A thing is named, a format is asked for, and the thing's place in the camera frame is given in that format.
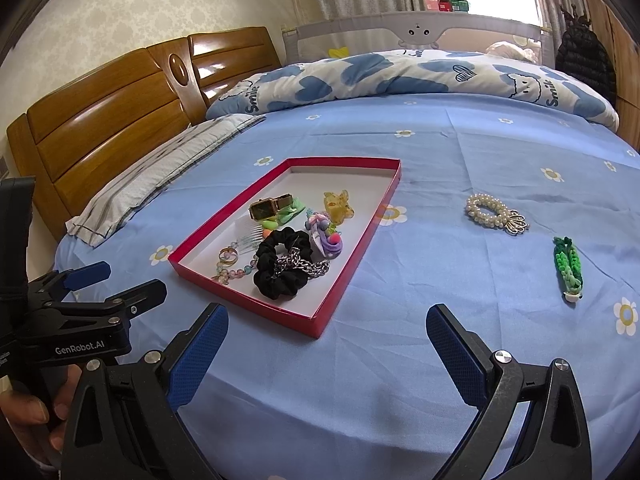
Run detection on green braided bracelet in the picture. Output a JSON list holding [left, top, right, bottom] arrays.
[[552, 235, 587, 304]]

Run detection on black fabric scrunchie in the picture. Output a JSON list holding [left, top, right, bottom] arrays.
[[252, 226, 313, 302]]

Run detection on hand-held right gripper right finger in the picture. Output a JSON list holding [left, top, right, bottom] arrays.
[[425, 302, 596, 480]]

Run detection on clear plastic hair comb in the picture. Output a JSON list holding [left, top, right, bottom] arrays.
[[234, 223, 265, 252]]

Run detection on blue heart print comforter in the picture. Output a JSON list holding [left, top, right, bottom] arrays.
[[205, 48, 621, 134]]

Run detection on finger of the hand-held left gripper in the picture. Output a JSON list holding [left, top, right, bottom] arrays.
[[64, 280, 169, 324], [36, 260, 112, 302]]

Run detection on pastel bead bracelet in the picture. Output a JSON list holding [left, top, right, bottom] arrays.
[[211, 254, 262, 287]]

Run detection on person's left hand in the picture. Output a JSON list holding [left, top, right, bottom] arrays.
[[0, 363, 84, 467]]

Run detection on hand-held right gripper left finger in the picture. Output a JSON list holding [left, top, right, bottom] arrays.
[[62, 302, 231, 480]]

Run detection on yellow translucent claw clip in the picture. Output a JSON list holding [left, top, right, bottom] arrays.
[[322, 189, 358, 224]]

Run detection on silver chain bracelet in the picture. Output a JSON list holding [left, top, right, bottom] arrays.
[[273, 253, 333, 279]]

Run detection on light green hair clip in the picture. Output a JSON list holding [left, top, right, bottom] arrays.
[[272, 198, 308, 227]]

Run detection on beige crumpled cloth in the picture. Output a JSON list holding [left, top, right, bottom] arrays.
[[484, 39, 544, 64]]

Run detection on purple unicorn hair clip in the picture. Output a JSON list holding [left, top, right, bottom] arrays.
[[307, 215, 346, 260]]

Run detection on gold square wrist watch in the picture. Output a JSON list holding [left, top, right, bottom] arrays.
[[248, 193, 297, 222]]

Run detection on grey bed guard rail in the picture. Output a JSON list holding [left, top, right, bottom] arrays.
[[282, 12, 557, 69]]

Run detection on black puffer jacket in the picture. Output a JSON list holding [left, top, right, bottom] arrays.
[[555, 2, 619, 107]]

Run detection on wooden bed headboard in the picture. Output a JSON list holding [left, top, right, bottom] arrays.
[[6, 26, 284, 242]]

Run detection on red shallow cardboard box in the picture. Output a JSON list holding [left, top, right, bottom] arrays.
[[167, 157, 403, 339]]

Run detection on wooden wardrobe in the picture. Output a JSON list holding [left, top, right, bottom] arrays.
[[580, 0, 640, 128]]

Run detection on pearl scrunchie with crown charm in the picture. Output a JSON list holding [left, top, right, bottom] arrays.
[[465, 193, 531, 237]]

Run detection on blue floral bed sheet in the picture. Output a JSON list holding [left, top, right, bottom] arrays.
[[52, 94, 640, 480]]

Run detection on white striped pillow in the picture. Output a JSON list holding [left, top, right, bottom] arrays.
[[65, 113, 267, 248]]

